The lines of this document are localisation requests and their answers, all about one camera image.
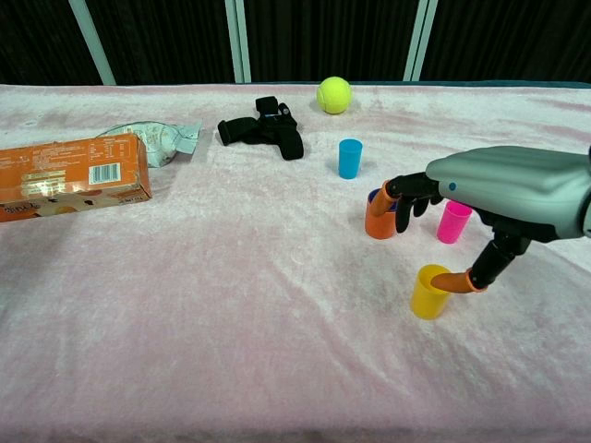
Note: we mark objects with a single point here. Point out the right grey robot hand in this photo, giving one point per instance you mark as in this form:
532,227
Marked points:
508,184

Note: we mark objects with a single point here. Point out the pink plastic cup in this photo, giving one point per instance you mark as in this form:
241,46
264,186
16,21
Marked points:
450,226

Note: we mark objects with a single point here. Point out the dark blue plastic cup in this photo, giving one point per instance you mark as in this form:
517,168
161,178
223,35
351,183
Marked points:
390,208

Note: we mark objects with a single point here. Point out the yellow plastic cup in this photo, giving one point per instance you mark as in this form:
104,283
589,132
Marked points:
427,302

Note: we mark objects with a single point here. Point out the light blue plastic cup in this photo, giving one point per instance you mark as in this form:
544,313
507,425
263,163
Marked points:
349,159

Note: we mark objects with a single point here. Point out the orange plastic cup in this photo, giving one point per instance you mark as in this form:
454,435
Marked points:
379,228

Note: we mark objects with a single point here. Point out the yellow tennis ball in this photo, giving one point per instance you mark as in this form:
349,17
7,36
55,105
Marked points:
334,94

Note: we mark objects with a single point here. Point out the pink velvet table cloth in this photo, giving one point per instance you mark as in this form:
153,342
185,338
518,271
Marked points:
208,323

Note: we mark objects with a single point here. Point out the white snack bag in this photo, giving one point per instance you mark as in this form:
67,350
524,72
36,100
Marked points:
159,138

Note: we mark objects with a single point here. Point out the orange snack box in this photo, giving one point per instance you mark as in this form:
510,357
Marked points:
69,177

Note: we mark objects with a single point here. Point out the double white frame post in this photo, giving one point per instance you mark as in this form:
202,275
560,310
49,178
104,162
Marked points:
237,41

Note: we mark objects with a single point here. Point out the slanted white frame post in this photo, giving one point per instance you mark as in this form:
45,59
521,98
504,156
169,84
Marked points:
94,46

